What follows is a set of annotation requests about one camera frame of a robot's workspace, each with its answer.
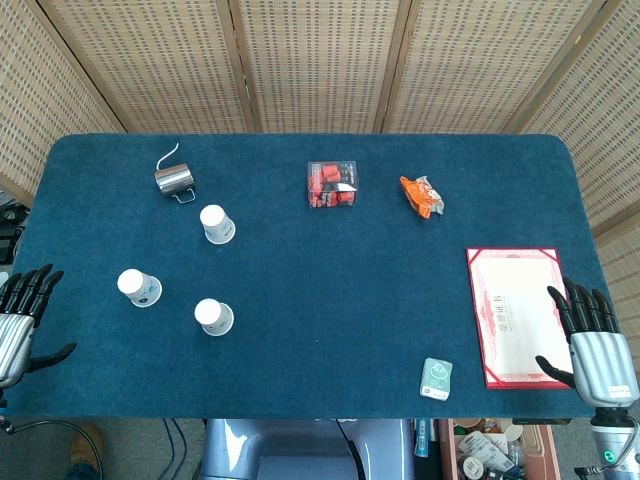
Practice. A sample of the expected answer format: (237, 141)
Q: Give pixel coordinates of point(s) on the white paper cup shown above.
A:
(139, 288)
(214, 317)
(218, 225)

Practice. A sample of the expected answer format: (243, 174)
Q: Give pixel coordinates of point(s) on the black equipment pile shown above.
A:
(10, 235)

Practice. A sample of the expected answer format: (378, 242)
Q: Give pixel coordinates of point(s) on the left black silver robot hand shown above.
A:
(15, 335)

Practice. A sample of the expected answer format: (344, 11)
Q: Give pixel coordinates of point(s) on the pink box of clutter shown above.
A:
(495, 450)

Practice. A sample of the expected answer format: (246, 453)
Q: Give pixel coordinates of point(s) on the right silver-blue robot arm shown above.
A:
(610, 445)

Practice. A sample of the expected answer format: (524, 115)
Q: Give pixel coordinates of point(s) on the orange snack packet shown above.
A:
(421, 196)

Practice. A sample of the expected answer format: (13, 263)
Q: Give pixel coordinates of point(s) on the brown shoe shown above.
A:
(86, 445)

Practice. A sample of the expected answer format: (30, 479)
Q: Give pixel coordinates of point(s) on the dark blue carpet table cover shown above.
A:
(320, 280)

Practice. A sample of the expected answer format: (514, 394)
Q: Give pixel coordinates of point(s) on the steel gooseneck pitcher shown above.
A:
(174, 179)

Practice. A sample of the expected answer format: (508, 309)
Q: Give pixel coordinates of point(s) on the clear box with red items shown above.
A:
(332, 184)

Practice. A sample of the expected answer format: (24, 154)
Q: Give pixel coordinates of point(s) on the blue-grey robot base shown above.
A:
(305, 450)

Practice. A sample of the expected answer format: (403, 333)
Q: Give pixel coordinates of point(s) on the red-edged certificate folder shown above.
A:
(520, 320)

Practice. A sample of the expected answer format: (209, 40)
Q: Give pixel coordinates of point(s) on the woven wooden folding screen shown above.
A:
(320, 65)

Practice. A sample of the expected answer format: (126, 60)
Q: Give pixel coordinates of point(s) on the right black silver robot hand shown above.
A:
(602, 360)

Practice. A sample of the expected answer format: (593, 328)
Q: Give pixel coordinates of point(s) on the green white tissue pack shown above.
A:
(436, 378)

